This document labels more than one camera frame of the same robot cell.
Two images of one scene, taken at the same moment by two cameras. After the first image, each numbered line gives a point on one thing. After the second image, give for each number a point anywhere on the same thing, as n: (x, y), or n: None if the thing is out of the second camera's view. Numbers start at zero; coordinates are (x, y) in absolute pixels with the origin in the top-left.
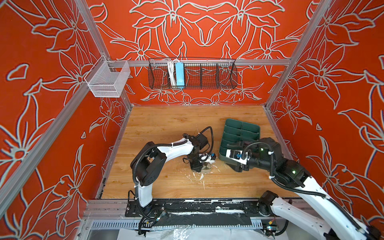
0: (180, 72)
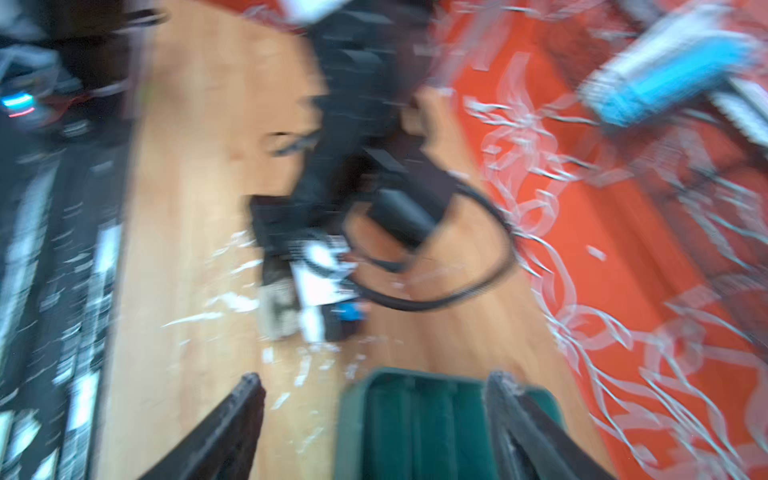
0: (674, 58)
